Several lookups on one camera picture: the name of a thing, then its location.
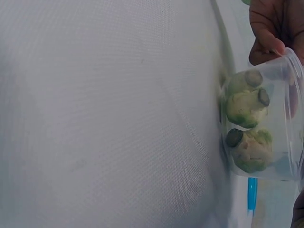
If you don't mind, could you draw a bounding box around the person's left hand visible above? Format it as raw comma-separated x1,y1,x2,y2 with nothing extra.
248,0,304,120

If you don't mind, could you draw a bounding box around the person's right hand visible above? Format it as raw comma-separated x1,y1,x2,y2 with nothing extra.
290,190,304,228

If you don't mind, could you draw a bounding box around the clear plastic container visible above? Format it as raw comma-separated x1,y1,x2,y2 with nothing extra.
220,47,304,193

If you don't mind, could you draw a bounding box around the green brussels sprout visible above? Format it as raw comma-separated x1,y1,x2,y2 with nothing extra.
225,128,273,174
227,69,264,95
225,87,270,129

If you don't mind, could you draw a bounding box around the blue plastic handle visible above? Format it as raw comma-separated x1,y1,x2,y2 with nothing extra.
247,177,258,216

